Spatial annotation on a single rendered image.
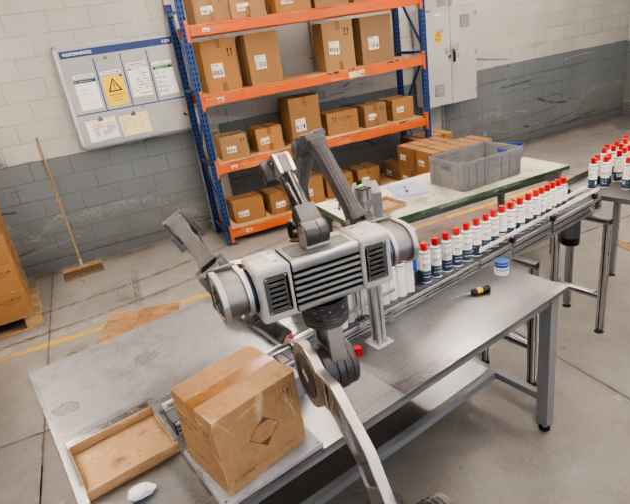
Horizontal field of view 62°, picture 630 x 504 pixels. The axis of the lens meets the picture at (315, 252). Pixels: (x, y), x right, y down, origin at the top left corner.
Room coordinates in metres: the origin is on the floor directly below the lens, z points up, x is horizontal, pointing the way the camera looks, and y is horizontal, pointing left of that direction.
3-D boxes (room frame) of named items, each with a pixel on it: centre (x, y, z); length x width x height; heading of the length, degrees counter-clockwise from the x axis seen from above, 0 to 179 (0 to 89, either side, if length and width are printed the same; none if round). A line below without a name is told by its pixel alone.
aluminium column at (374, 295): (1.85, -0.21, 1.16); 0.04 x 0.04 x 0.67; 33
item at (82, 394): (2.04, 0.12, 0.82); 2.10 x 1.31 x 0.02; 123
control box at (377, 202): (1.94, -0.23, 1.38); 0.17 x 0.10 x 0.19; 178
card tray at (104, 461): (1.41, 0.74, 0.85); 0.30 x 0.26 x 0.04; 123
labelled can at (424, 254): (2.21, -0.51, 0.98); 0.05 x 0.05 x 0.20
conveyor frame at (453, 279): (1.95, -0.09, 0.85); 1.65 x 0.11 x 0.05; 123
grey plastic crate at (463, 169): (3.96, -1.34, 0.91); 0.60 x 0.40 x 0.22; 115
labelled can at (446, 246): (2.29, -0.63, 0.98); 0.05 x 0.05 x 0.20
